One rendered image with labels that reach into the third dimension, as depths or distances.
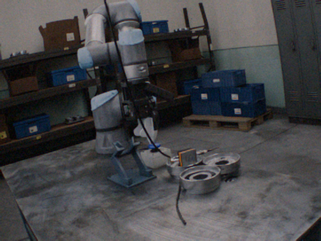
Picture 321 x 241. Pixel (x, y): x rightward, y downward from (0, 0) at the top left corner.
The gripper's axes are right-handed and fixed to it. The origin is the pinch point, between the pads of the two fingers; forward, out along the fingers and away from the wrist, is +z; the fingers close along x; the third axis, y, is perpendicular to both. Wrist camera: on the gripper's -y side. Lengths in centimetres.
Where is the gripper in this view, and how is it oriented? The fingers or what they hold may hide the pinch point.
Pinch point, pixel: (153, 139)
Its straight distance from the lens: 104.6
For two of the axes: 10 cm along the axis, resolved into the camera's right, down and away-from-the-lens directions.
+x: 5.7, 0.7, -8.2
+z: 1.5, 9.7, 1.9
